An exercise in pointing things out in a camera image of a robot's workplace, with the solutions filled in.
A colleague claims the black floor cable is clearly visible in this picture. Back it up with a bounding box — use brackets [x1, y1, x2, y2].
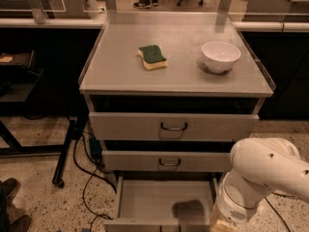
[264, 191, 297, 232]
[72, 130, 118, 232]

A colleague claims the grey drawer cabinet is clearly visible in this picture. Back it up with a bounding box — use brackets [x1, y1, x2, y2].
[78, 11, 277, 232]

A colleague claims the black top drawer handle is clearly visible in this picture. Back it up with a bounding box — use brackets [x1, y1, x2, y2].
[160, 122, 188, 131]

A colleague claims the brown shoe upper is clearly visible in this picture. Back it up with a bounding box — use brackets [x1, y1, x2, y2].
[0, 178, 18, 199]

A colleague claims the black side table frame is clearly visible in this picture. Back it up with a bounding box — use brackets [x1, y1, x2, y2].
[0, 50, 88, 189]

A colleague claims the black floor cable left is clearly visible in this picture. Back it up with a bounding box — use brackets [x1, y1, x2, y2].
[72, 130, 118, 232]

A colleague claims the brown shoe lower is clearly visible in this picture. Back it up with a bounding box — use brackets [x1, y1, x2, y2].
[10, 215, 32, 232]

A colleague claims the grey middle drawer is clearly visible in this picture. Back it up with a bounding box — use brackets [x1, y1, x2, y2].
[102, 141, 234, 172]

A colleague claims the grey top drawer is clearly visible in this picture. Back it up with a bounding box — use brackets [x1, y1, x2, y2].
[89, 112, 259, 141]

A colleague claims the grey drawer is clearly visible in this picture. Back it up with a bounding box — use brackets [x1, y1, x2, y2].
[102, 141, 234, 172]
[89, 112, 259, 141]
[105, 177, 217, 232]

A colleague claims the black floor cable right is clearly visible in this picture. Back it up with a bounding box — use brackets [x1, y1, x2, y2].
[264, 191, 297, 232]

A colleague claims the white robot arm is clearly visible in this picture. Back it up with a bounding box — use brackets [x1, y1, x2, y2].
[210, 138, 309, 232]

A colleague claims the green yellow sponge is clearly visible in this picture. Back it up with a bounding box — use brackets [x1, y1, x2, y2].
[138, 44, 167, 71]

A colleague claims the white ceramic bowl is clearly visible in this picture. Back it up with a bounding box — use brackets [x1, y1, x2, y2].
[202, 42, 241, 73]

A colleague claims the grey bottom drawer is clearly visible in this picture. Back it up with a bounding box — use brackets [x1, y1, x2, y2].
[105, 177, 217, 232]

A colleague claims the black middle drawer handle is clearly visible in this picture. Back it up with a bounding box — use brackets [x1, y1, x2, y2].
[158, 159, 182, 167]

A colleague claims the brown shoe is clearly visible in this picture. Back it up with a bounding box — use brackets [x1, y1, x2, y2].
[10, 215, 32, 232]
[0, 178, 18, 199]

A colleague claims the black power adapter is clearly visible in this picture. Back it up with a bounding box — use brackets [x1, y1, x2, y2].
[89, 138, 102, 160]

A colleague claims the black drawer handle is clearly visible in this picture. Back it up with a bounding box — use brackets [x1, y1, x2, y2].
[160, 122, 188, 131]
[158, 159, 182, 167]

